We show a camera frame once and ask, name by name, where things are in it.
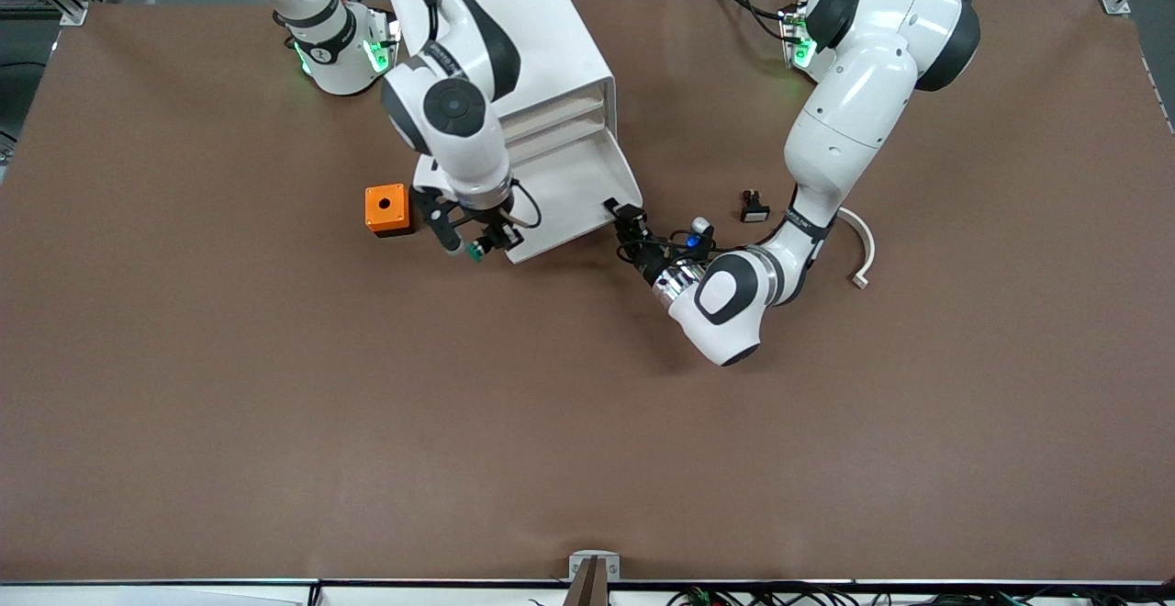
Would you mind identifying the white curved plastic piece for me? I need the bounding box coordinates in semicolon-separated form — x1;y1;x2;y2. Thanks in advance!
837;208;877;291

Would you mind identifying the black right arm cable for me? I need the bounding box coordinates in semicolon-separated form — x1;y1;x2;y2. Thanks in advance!
404;0;543;230

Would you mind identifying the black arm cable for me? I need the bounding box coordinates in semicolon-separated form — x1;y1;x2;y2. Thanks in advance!
404;0;543;230
633;228;767;265

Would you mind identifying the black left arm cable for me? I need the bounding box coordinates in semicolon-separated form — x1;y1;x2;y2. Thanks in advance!
633;228;767;265

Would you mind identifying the orange button enclosure box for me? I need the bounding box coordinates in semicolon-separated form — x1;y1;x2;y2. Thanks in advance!
364;183;416;239

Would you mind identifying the grey metal bracket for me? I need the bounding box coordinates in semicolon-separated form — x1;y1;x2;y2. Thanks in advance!
568;550;621;606

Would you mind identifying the white table edge rail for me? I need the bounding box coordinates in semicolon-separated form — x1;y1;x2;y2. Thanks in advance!
0;578;1175;606

